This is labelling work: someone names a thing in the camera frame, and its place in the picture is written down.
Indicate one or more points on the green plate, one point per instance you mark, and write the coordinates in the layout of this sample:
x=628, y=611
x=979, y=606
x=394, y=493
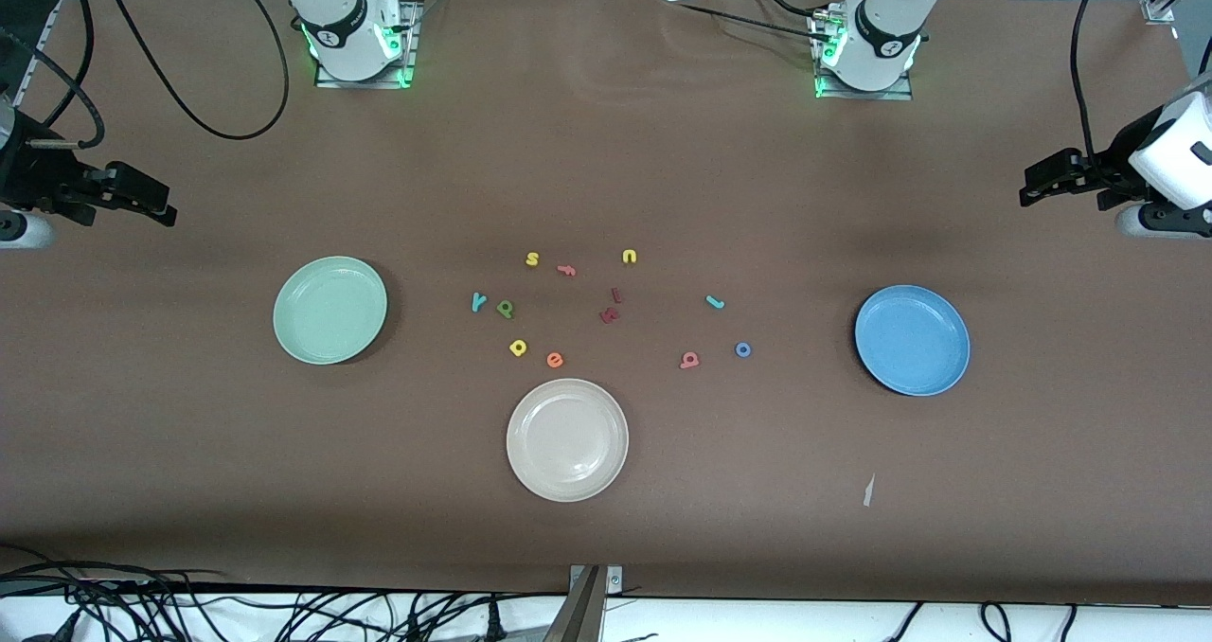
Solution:
x=329, y=311

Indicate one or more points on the brown table cover sheet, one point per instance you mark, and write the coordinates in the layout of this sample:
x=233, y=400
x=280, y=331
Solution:
x=606, y=150

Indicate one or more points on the grey paper scrap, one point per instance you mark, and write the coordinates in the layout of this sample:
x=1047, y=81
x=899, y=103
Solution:
x=868, y=490

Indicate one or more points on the dark red letter k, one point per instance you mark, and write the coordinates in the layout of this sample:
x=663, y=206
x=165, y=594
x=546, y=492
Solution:
x=610, y=315

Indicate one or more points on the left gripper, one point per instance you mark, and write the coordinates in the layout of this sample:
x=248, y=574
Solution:
x=1114, y=169

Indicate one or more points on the green letter p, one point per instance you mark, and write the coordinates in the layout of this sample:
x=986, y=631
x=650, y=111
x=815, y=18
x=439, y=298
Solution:
x=506, y=309

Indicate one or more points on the blue plate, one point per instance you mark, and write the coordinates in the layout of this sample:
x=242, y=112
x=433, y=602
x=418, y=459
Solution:
x=912, y=340

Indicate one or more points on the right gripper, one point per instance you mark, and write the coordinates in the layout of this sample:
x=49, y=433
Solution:
x=38, y=178

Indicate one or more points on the beige plate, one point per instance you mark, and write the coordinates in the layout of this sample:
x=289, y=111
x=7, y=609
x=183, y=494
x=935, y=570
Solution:
x=567, y=439

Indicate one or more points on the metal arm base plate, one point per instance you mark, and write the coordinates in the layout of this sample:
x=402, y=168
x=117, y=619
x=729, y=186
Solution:
x=393, y=83
x=852, y=95

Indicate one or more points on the grey camera mount pole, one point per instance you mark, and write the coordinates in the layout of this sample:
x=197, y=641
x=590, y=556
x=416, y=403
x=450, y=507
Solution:
x=578, y=618

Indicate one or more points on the metal table clamp bracket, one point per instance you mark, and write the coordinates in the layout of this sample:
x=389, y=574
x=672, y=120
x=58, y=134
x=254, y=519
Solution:
x=614, y=580

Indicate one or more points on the pink letter a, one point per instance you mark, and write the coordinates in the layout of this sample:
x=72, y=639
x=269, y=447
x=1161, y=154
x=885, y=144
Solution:
x=689, y=360

